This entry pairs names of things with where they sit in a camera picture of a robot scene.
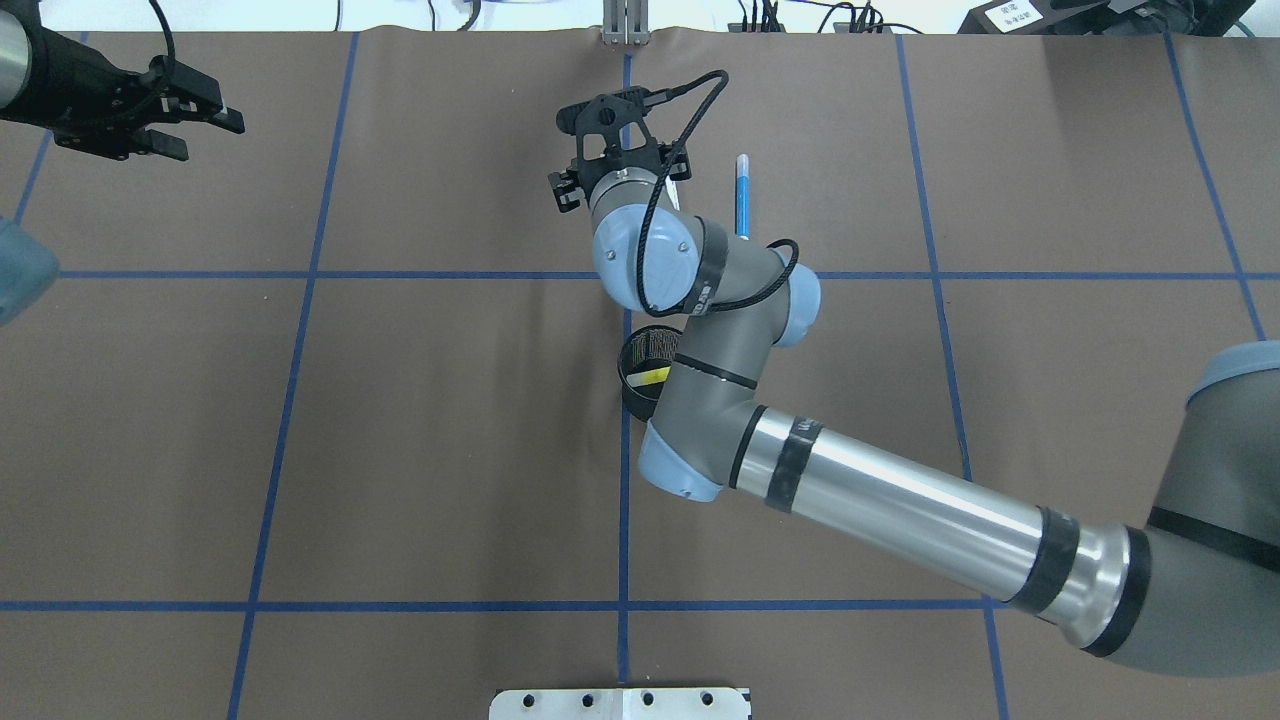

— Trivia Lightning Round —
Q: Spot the yellow marker pen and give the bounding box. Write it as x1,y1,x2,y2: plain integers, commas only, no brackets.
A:
625,366,671,389

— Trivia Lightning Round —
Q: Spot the black labelled box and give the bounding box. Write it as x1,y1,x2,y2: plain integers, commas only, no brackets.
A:
956,1,1062,36

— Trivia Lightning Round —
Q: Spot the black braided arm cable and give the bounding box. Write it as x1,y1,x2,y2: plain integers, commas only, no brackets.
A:
636,68,801,319

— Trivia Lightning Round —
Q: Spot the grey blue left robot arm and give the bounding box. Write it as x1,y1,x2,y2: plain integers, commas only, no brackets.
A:
1,1,247,328

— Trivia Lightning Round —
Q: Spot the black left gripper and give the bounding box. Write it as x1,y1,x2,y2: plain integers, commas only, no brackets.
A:
20,26,246,161

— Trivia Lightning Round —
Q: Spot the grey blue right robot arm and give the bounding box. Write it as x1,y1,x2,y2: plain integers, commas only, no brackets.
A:
548,147,1279,676

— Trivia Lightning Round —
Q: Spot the aluminium frame post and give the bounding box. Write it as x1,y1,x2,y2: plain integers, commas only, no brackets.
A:
600,0,652,47

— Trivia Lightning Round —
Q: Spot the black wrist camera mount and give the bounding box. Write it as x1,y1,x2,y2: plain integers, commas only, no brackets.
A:
556,86,666,167

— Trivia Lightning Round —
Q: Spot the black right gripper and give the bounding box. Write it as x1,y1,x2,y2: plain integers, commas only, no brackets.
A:
548,145,692,213

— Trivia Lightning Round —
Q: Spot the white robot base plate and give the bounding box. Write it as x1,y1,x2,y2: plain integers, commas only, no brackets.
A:
488,687,754,719

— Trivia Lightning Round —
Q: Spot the blue marker pen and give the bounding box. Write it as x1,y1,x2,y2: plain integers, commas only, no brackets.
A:
733,152,751,238

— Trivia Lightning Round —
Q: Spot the black mesh pen holder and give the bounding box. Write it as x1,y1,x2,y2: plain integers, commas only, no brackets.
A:
614,324,684,421

